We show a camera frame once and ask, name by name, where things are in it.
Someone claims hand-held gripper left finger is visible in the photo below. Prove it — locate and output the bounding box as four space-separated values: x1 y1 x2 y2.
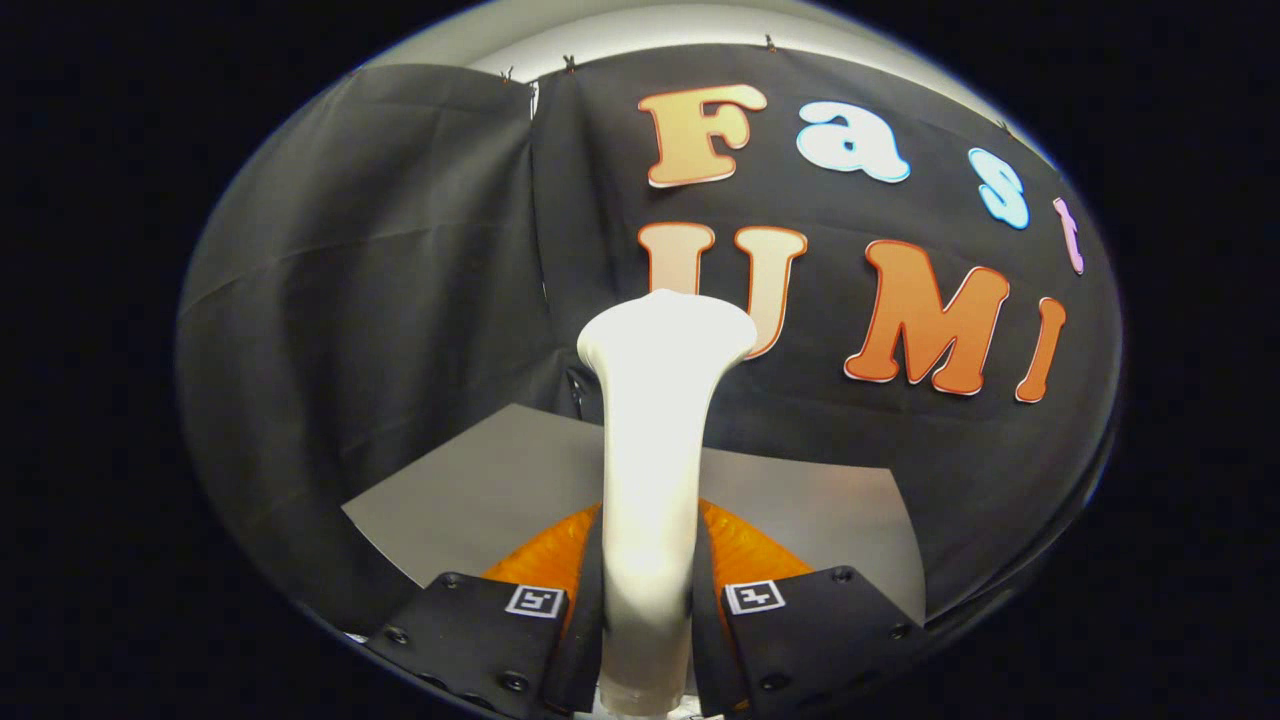
363 503 608 720

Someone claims row of black cloth clips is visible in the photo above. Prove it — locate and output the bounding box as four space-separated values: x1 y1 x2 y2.
498 35 1011 133

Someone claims white garment steamer head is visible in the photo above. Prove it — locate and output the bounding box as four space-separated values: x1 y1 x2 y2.
577 289 758 716

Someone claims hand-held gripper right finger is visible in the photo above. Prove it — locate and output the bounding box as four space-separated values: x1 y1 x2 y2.
690 500 931 720

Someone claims grey drawer cabinet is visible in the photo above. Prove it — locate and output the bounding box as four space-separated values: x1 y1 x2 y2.
342 403 926 626

